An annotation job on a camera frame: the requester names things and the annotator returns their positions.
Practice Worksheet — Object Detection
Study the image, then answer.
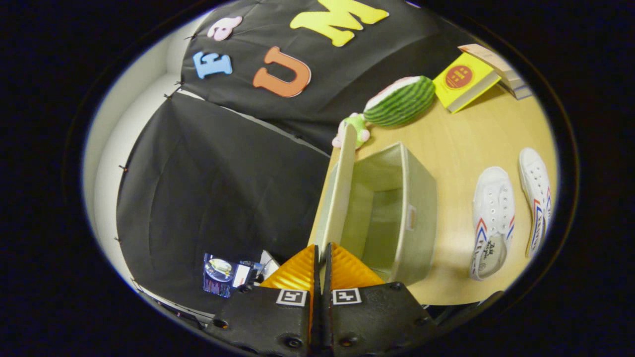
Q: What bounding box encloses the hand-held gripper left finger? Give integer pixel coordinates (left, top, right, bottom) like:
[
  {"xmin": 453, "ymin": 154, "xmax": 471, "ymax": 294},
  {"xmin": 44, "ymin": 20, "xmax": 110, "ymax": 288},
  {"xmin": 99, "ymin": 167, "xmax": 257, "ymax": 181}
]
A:
[{"xmin": 205, "ymin": 244, "xmax": 318, "ymax": 355}]

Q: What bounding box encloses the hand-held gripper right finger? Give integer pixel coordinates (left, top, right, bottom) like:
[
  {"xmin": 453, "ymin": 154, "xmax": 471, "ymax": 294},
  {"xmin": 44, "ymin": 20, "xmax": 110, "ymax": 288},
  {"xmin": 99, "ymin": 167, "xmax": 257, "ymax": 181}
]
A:
[{"xmin": 320, "ymin": 242, "xmax": 438, "ymax": 356}]

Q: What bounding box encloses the beige fabric storage box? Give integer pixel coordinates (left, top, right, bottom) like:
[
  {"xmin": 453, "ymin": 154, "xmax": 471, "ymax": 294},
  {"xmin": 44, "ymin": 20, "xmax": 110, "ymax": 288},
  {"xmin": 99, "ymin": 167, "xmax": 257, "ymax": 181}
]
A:
[{"xmin": 309, "ymin": 124, "xmax": 438, "ymax": 286}]

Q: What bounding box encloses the white canvas shoe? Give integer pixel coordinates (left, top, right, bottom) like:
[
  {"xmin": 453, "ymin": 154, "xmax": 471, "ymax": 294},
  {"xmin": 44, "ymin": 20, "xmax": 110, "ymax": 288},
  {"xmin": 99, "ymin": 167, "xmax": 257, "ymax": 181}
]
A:
[
  {"xmin": 518, "ymin": 147, "xmax": 552, "ymax": 258},
  {"xmin": 469, "ymin": 166, "xmax": 515, "ymax": 282}
]

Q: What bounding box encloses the blue printed box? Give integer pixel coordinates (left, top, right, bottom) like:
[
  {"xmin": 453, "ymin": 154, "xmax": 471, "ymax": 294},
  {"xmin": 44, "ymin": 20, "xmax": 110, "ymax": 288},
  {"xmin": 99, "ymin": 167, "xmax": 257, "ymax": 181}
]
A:
[{"xmin": 202, "ymin": 253, "xmax": 263, "ymax": 298}]

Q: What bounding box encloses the white flat board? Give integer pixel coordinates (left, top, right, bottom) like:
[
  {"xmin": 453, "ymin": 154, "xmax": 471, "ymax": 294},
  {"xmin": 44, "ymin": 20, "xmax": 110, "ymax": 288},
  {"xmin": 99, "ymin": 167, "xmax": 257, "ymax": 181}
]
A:
[{"xmin": 259, "ymin": 249, "xmax": 281, "ymax": 278}]

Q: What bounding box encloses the pink and green plush toy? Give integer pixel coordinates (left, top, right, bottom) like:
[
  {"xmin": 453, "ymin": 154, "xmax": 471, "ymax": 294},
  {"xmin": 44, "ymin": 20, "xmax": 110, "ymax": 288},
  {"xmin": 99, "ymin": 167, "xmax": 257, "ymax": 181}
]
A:
[{"xmin": 331, "ymin": 113, "xmax": 371, "ymax": 148}]

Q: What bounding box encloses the watermelon slice plush toy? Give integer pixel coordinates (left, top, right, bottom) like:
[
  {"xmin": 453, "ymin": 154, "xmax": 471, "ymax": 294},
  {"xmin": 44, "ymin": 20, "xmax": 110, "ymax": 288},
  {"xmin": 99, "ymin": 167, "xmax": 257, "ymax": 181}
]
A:
[{"xmin": 364, "ymin": 75, "xmax": 436, "ymax": 127}]

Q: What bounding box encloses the yellow book with red circle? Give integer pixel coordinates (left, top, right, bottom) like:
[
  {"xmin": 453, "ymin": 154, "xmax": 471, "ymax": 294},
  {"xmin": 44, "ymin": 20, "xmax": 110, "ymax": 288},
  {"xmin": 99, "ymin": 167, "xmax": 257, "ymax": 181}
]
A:
[{"xmin": 433, "ymin": 52, "xmax": 502, "ymax": 114}]

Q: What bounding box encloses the stack of beige books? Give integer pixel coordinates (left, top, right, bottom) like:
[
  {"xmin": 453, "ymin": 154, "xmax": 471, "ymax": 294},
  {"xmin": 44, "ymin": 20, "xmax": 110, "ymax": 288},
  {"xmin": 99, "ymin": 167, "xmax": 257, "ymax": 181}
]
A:
[{"xmin": 457, "ymin": 44, "xmax": 532, "ymax": 100}]

